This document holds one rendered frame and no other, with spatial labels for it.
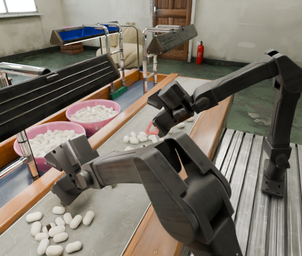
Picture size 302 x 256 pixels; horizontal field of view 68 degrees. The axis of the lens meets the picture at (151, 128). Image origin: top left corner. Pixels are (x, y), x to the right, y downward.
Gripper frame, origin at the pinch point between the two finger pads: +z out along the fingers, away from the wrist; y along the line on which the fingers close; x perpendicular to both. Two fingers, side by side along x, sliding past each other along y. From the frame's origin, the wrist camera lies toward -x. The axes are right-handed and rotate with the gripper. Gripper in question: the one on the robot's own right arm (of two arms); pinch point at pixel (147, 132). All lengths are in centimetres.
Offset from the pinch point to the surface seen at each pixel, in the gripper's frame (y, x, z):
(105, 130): -2.0, -9.2, 19.1
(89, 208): 32.7, 4.1, 7.2
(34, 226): 44.0, -2.3, 11.5
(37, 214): 41.1, -3.8, 13.4
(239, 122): -186, 83, 28
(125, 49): -265, -83, 141
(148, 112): -30.2, -2.8, 15.2
